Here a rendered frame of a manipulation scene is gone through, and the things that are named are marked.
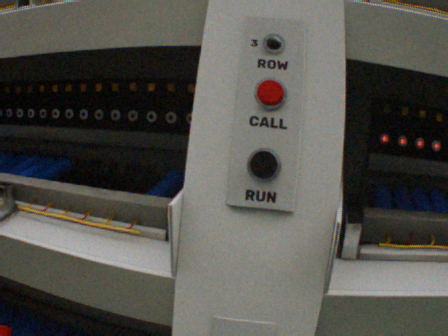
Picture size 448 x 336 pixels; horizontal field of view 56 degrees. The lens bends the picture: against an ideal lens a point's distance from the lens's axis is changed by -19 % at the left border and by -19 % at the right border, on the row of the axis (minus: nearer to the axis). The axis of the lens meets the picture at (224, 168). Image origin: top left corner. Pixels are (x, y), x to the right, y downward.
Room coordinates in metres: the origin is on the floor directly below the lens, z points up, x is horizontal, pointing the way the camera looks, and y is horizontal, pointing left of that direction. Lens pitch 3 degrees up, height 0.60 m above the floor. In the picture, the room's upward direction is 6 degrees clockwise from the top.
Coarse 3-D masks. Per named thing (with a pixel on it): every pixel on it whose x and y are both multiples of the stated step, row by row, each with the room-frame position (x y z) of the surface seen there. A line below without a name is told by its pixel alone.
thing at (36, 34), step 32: (0, 0) 0.43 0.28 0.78; (32, 0) 0.36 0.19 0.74; (64, 0) 0.39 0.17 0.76; (96, 0) 0.33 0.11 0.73; (128, 0) 0.33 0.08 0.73; (160, 0) 0.32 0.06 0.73; (192, 0) 0.32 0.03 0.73; (0, 32) 0.36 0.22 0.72; (32, 32) 0.35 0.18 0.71; (64, 32) 0.35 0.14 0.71; (96, 32) 0.34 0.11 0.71; (128, 32) 0.34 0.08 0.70; (160, 32) 0.33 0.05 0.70; (192, 32) 0.33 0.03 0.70
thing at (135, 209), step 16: (0, 176) 0.40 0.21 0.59; (16, 176) 0.41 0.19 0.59; (16, 192) 0.40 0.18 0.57; (32, 192) 0.39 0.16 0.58; (48, 192) 0.38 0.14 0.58; (64, 192) 0.38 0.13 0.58; (80, 192) 0.38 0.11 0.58; (96, 192) 0.38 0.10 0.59; (112, 192) 0.38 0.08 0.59; (128, 192) 0.38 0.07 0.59; (48, 208) 0.38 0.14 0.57; (64, 208) 0.39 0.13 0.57; (80, 208) 0.38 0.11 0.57; (96, 208) 0.38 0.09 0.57; (112, 208) 0.37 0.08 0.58; (128, 208) 0.37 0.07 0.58; (144, 208) 0.37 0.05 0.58; (160, 208) 0.36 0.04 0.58; (96, 224) 0.36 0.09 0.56; (144, 224) 0.37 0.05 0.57; (160, 224) 0.37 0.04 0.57
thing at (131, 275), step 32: (0, 128) 0.54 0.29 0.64; (32, 128) 0.52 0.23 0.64; (64, 128) 0.51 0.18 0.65; (96, 128) 0.51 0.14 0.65; (32, 224) 0.37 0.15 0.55; (64, 224) 0.38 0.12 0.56; (0, 256) 0.36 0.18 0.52; (32, 256) 0.34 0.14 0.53; (64, 256) 0.33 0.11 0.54; (96, 256) 0.33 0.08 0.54; (128, 256) 0.34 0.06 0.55; (160, 256) 0.34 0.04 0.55; (64, 288) 0.34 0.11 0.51; (96, 288) 0.33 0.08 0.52; (128, 288) 0.33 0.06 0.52; (160, 288) 0.32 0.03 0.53; (160, 320) 0.33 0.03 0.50
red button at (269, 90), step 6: (264, 84) 0.30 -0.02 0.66; (270, 84) 0.30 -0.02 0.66; (276, 84) 0.30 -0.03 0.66; (258, 90) 0.30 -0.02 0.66; (264, 90) 0.30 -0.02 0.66; (270, 90) 0.30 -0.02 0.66; (276, 90) 0.30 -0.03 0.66; (282, 90) 0.30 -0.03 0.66; (258, 96) 0.30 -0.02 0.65; (264, 96) 0.30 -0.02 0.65; (270, 96) 0.30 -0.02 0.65; (276, 96) 0.30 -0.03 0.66; (282, 96) 0.30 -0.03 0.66; (264, 102) 0.30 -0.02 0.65; (270, 102) 0.30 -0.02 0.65; (276, 102) 0.30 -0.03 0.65
